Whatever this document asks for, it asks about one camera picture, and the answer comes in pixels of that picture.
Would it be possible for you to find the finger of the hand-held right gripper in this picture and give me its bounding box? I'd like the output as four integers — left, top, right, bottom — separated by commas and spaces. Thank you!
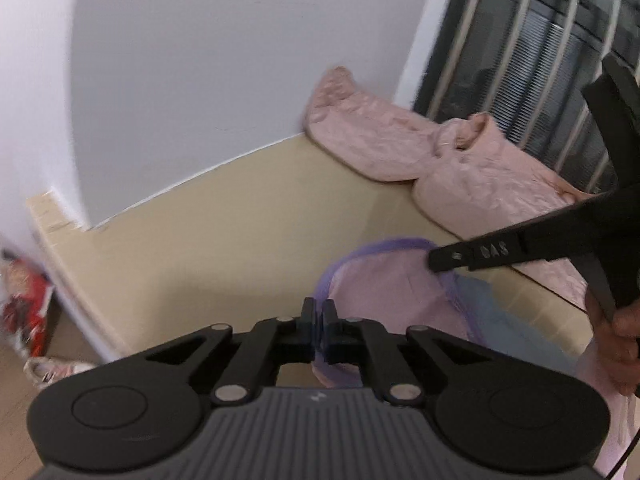
581, 54, 640, 189
428, 199, 602, 275

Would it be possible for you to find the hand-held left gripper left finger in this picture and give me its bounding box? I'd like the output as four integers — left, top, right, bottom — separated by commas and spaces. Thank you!
145, 297, 318, 406

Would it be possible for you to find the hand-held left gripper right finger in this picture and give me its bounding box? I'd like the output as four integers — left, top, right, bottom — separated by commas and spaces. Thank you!
320, 299, 496, 406

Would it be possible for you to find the pink garment with purple trim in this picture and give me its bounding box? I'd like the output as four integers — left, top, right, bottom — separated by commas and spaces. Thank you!
311, 237, 640, 480

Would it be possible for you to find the pink quilted jacket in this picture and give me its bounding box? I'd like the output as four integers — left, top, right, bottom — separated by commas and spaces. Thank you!
302, 66, 602, 311

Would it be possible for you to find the person's right hand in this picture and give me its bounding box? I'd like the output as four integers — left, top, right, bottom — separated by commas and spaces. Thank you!
585, 290, 640, 397

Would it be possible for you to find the metal window grille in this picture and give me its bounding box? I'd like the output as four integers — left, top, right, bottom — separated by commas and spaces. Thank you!
432, 0, 631, 196

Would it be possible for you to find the dark window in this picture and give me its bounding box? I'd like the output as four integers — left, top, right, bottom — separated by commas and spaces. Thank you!
412, 0, 640, 197

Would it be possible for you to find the person's pink and white shoe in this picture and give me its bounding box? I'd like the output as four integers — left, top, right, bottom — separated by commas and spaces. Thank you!
24, 356, 96, 392

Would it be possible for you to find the red printed package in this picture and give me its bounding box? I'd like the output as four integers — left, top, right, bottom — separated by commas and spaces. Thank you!
0, 252, 55, 359

